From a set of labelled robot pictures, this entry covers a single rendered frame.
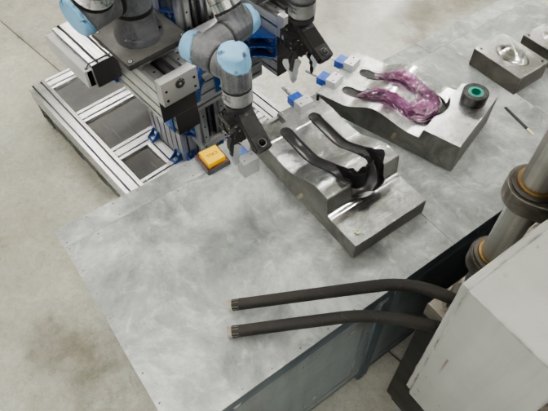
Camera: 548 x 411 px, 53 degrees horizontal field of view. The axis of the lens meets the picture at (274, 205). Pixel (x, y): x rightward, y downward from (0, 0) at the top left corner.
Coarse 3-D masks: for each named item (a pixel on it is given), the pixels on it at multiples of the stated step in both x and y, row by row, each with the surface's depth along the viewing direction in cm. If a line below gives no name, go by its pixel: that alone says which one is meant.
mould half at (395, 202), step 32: (352, 128) 166; (288, 160) 158; (352, 160) 152; (384, 160) 151; (320, 192) 145; (384, 192) 154; (416, 192) 154; (352, 224) 147; (384, 224) 147; (352, 256) 148
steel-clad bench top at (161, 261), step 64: (512, 0) 218; (448, 64) 195; (512, 128) 176; (128, 192) 162; (192, 192) 162; (256, 192) 162; (448, 192) 161; (128, 256) 149; (192, 256) 149; (256, 256) 149; (320, 256) 149; (384, 256) 148; (128, 320) 138; (192, 320) 138; (256, 320) 138; (192, 384) 128; (256, 384) 128
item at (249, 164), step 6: (246, 150) 152; (246, 156) 149; (252, 156) 149; (240, 162) 149; (246, 162) 148; (252, 162) 149; (258, 162) 150; (240, 168) 151; (246, 168) 149; (252, 168) 151; (258, 168) 152; (246, 174) 151; (252, 174) 152
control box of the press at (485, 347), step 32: (544, 224) 74; (512, 256) 71; (544, 256) 70; (480, 288) 68; (512, 288) 68; (544, 288) 68; (448, 320) 76; (480, 320) 68; (512, 320) 65; (544, 320) 65; (448, 352) 80; (480, 352) 72; (512, 352) 66; (544, 352) 63; (416, 384) 95; (448, 384) 85; (480, 384) 76; (512, 384) 70; (544, 384) 64
